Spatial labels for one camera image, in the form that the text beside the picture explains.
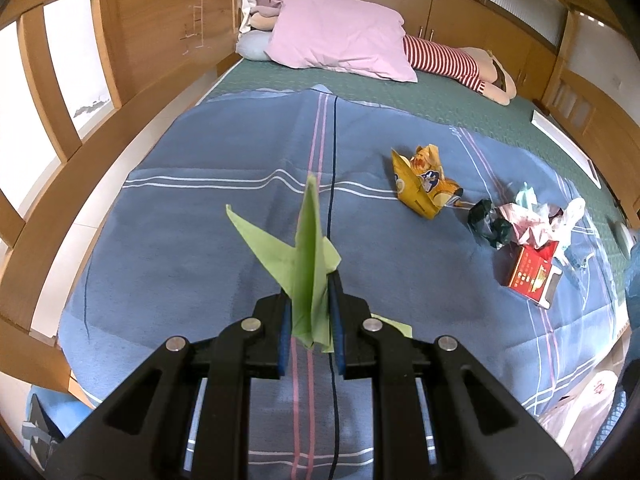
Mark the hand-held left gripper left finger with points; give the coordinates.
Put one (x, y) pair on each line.
(285, 345)

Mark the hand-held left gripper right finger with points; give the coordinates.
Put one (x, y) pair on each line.
(338, 345)

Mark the green paper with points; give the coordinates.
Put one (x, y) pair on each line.
(310, 270)

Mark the yellow snack wrapper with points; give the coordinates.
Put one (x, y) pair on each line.
(420, 190)

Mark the blue face mask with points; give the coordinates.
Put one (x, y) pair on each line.
(526, 196)

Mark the white plastic bag red print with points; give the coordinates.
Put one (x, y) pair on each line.
(580, 410)

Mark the blue plaid sheet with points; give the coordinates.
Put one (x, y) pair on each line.
(175, 260)

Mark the dark green crumpled wrapper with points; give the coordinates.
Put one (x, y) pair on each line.
(487, 222)

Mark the red cardboard box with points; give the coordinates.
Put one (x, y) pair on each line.
(530, 270)

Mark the pink crumpled paper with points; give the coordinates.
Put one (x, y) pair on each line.
(525, 220)

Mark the clear plastic wrapper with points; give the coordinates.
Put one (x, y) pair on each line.
(575, 260)

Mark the green bed mat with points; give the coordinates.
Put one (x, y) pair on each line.
(400, 100)

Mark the small white plastic bag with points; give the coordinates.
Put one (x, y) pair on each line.
(572, 210)

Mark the grey round cushion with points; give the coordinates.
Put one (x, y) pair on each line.
(252, 46)

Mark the white flat board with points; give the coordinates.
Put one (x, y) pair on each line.
(565, 145)

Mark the striped plush doll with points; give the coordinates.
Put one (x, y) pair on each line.
(440, 60)

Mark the white handheld vacuum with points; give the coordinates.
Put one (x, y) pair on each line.
(625, 240)

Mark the pink pillow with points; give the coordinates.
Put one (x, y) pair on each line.
(340, 35)

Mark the beige plush toy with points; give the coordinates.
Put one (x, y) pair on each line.
(262, 20)

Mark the frosted glass window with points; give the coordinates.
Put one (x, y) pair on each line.
(525, 5)

